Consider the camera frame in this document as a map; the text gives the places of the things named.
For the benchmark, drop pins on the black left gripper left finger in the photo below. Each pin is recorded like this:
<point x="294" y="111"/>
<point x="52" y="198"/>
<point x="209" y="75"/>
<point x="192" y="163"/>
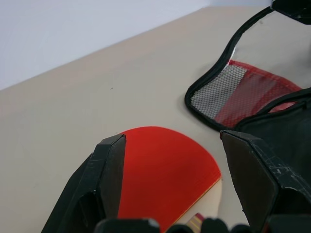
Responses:
<point x="92" y="184"/>

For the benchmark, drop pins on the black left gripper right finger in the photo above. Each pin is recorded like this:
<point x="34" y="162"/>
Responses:
<point x="262" y="174"/>

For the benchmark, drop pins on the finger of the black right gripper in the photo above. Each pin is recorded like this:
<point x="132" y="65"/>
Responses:
<point x="296" y="9"/>

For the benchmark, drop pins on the red table tennis paddle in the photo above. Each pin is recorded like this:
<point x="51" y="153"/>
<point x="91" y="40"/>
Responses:
<point x="165" y="170"/>

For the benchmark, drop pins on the black and red paddle case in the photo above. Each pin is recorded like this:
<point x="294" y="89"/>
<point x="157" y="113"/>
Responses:
<point x="243" y="102"/>

